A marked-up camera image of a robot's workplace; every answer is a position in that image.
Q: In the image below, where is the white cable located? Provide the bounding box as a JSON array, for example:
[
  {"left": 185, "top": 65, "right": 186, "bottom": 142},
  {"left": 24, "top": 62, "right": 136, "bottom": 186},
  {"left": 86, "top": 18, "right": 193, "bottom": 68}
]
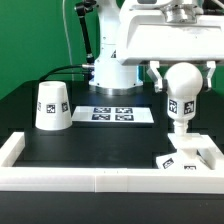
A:
[{"left": 62, "top": 0, "right": 76, "bottom": 82}]

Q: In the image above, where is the white lamp bulb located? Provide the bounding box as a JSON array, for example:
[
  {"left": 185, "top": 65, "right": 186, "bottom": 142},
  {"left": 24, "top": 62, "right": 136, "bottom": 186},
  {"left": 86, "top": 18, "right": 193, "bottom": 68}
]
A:
[{"left": 165, "top": 62, "right": 203, "bottom": 136}]

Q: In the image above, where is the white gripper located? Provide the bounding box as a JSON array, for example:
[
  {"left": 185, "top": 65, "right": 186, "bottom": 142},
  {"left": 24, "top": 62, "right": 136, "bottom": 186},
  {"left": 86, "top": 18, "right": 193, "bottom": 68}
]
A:
[{"left": 116, "top": 10, "right": 224, "bottom": 93}]

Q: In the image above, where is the black cable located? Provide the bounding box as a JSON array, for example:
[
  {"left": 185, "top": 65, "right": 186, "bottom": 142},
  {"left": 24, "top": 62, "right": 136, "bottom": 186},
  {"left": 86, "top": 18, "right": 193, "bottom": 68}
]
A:
[{"left": 38, "top": 64, "right": 96, "bottom": 83}]

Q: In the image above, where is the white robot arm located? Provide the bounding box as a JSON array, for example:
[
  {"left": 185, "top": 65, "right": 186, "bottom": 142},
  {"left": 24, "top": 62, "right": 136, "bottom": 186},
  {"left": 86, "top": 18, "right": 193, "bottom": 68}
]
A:
[{"left": 90, "top": 0, "right": 224, "bottom": 95}]

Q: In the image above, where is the white lamp base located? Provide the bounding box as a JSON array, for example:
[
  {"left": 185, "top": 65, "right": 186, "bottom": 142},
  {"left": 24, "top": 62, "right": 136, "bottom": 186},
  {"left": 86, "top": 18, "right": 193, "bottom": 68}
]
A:
[{"left": 156, "top": 133, "right": 216, "bottom": 171}]

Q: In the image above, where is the white U-shaped fence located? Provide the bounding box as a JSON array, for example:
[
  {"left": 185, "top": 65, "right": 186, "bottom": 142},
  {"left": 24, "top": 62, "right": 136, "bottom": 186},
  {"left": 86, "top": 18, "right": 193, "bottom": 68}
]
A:
[{"left": 0, "top": 132, "right": 224, "bottom": 194}]

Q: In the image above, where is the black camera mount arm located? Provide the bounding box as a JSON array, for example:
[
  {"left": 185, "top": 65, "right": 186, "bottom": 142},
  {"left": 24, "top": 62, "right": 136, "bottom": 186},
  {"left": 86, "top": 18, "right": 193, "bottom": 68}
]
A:
[{"left": 74, "top": 0, "right": 96, "bottom": 64}]

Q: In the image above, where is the white marker sheet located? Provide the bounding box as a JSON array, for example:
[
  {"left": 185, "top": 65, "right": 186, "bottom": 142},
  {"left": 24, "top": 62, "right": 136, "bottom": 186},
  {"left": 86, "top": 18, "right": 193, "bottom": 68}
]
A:
[{"left": 72, "top": 106, "right": 154, "bottom": 124}]

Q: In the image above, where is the white lamp shade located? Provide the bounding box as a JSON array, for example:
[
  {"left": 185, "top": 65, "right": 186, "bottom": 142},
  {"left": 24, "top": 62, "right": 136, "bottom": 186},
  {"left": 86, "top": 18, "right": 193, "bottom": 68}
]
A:
[{"left": 35, "top": 81, "right": 72, "bottom": 131}]

